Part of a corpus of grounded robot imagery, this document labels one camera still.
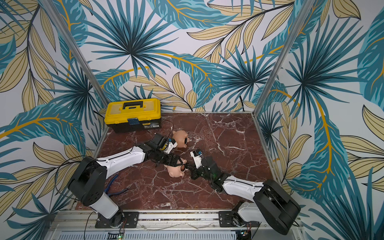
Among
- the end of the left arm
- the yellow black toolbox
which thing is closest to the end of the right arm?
the end of the left arm

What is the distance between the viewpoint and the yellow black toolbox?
97 cm

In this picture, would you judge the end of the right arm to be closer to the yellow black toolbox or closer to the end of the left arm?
the end of the left arm
